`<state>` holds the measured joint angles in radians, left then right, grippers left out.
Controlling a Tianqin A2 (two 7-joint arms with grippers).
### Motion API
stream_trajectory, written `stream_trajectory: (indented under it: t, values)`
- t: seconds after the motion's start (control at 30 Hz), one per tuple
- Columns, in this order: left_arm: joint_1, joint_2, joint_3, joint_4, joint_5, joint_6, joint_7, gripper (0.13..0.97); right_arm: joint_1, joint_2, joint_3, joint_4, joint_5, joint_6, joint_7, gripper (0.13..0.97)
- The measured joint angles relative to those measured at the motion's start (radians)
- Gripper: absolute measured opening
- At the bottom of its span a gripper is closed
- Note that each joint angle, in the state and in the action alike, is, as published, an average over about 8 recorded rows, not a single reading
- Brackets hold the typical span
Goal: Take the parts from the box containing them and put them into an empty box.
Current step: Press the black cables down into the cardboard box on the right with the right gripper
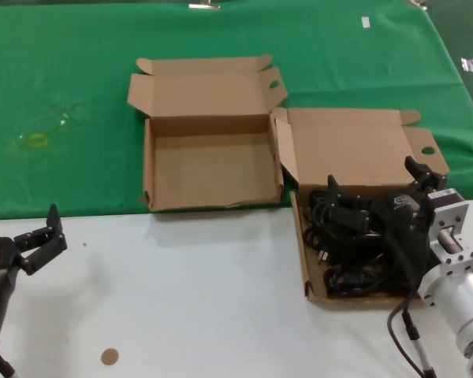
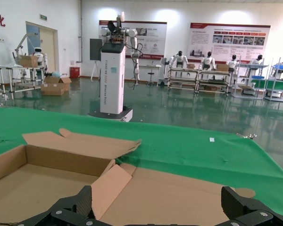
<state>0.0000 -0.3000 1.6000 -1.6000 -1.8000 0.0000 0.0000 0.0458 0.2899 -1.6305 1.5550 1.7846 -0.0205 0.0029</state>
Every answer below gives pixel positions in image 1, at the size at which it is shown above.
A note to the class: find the round brown cardboard disc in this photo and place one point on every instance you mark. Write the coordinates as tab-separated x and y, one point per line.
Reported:
110	357

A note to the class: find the open brown cardboard box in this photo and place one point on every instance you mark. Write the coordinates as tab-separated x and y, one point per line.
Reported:
351	149

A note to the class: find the clear shiny tape scrap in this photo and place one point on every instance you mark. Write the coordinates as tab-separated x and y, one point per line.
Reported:
64	121

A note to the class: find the green table cloth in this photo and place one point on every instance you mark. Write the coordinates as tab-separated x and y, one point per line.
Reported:
63	59

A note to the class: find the small white tape piece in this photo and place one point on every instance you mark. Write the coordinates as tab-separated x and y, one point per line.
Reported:
365	22

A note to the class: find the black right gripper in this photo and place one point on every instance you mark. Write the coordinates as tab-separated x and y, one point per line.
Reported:
406	220

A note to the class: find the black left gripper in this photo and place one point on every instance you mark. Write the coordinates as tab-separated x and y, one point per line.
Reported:
0	256

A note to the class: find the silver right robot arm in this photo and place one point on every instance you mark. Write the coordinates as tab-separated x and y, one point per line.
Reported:
461	291

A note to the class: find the cardboard box with torn rim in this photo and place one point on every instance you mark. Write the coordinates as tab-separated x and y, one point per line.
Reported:
213	165

